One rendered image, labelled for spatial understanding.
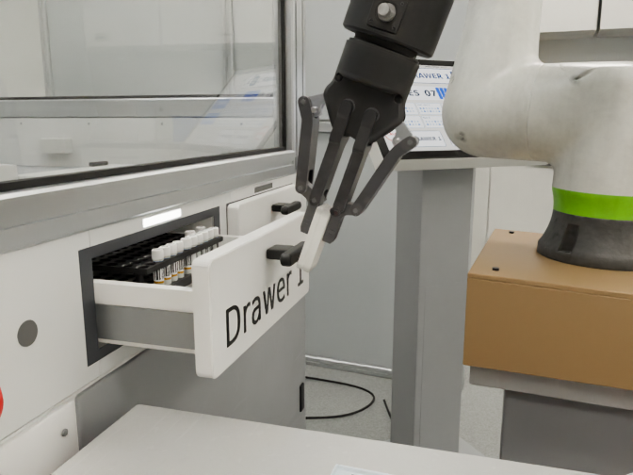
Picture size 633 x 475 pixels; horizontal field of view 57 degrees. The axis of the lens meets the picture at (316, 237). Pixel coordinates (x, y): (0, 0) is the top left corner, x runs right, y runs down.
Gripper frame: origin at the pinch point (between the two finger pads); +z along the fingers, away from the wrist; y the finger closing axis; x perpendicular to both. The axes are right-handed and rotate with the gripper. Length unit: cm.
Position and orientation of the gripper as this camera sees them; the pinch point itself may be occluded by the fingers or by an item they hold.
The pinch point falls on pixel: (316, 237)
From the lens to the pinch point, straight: 61.9
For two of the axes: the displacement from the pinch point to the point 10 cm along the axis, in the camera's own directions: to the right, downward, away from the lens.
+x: 2.8, -1.9, 9.4
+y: 9.0, 3.9, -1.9
